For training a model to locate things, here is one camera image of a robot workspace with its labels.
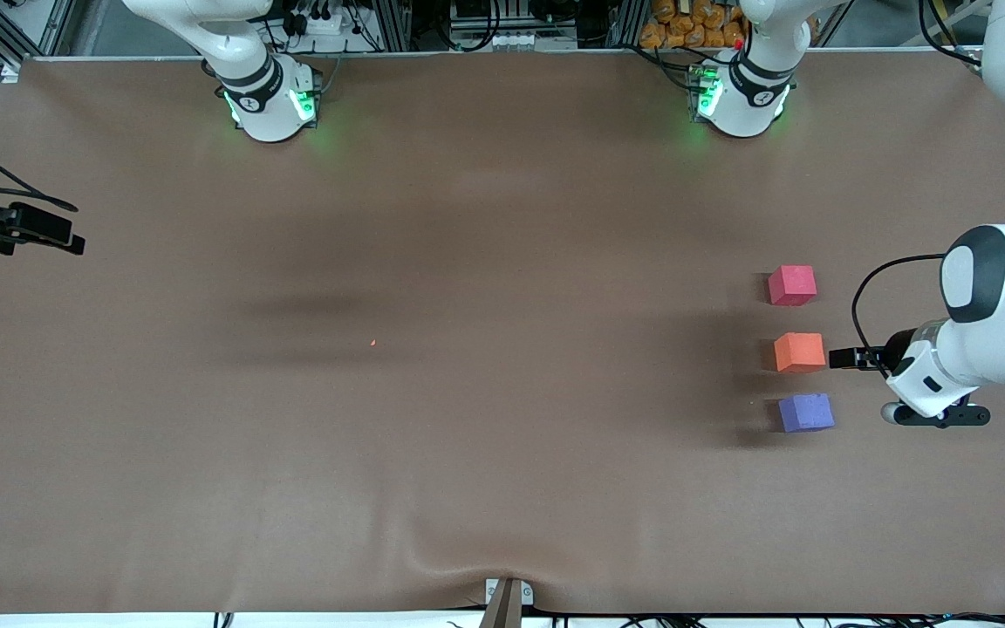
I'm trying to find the orange foam block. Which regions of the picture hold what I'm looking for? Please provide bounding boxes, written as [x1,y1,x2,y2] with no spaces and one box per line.
[773,332,827,374]

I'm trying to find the purple foam block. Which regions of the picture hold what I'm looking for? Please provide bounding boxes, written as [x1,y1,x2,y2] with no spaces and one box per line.
[777,392,836,433]

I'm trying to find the red foam block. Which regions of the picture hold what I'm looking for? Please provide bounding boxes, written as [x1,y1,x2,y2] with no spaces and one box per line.
[768,265,817,307]

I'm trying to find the white power strip with plugs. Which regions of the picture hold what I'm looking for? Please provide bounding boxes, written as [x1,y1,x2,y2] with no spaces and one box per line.
[291,7,348,38]

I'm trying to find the large fabric table mat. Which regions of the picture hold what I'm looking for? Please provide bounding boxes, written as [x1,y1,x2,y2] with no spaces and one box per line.
[0,48,1005,616]

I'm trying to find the pile of orange lumpy items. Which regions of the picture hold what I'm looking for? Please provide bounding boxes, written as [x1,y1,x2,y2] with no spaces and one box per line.
[639,0,817,51]

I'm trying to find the white socket strip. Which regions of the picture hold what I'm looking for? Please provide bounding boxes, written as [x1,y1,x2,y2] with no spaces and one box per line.
[489,32,575,51]

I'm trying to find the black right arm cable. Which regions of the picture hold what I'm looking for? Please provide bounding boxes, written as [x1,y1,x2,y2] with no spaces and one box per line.
[0,126,80,213]

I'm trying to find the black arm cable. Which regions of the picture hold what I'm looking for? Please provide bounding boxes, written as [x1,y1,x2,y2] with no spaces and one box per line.
[0,126,80,213]
[851,0,988,378]

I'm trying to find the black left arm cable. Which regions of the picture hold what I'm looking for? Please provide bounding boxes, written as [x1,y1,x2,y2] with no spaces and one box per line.
[851,0,988,378]

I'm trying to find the aluminium frame corner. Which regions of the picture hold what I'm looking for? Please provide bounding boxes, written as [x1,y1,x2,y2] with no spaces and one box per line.
[0,0,76,84]

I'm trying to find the black floor cables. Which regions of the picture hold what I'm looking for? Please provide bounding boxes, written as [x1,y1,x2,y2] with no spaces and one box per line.
[625,612,1005,628]

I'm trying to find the aluminium frame post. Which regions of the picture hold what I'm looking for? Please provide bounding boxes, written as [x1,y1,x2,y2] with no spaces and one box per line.
[612,0,647,49]
[376,0,412,51]

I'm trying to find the metal clamp bracket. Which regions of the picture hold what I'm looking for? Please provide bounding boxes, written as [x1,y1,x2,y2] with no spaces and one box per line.
[483,577,536,628]

